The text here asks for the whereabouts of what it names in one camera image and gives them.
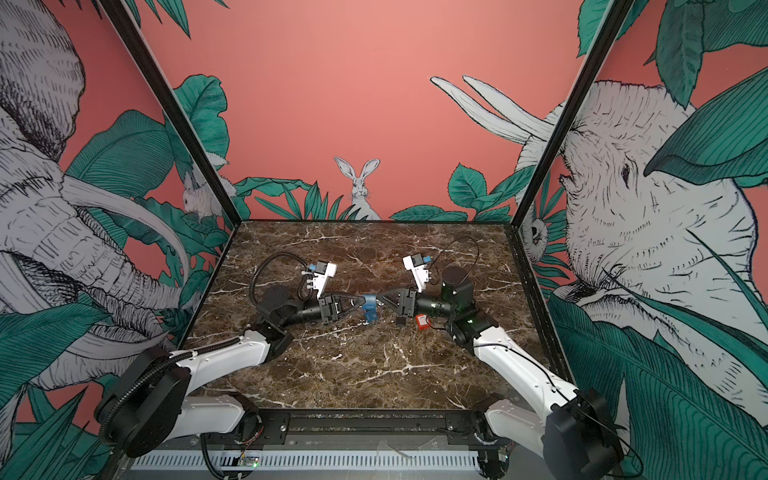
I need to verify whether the blue padlock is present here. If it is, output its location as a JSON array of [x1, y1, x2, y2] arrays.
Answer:
[[362, 294, 378, 324]]

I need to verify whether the red padlock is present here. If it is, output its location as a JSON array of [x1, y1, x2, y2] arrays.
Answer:
[[415, 314, 432, 330]]

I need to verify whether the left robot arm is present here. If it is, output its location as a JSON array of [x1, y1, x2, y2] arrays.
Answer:
[[95, 286, 365, 458]]

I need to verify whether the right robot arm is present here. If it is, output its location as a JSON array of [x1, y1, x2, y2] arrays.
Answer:
[[377, 267, 625, 479]]

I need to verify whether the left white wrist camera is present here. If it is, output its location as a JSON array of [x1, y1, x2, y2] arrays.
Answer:
[[302, 261, 337, 299]]

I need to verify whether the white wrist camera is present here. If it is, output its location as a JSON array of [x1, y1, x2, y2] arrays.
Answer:
[[302, 261, 337, 299], [403, 253, 432, 293]]

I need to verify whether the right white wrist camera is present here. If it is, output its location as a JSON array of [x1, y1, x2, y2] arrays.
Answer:
[[403, 253, 432, 293]]

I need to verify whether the left black corrugated cable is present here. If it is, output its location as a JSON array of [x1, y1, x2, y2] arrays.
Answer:
[[248, 251, 310, 307]]

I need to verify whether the right thin black cable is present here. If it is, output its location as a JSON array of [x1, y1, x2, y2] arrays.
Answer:
[[430, 233, 481, 277]]

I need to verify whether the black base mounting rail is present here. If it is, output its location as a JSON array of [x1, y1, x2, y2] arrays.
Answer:
[[215, 408, 511, 450]]

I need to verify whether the white slotted cable duct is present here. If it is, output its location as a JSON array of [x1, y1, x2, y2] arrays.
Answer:
[[128, 449, 481, 472]]

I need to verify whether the right black frame post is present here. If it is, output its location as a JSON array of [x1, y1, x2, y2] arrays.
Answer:
[[511, 0, 633, 228]]

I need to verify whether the black frame post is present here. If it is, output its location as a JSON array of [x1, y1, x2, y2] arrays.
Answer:
[[511, 0, 633, 228], [99, 0, 242, 229]]

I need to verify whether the left black frame post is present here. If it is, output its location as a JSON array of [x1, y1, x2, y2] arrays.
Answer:
[[99, 0, 242, 229]]

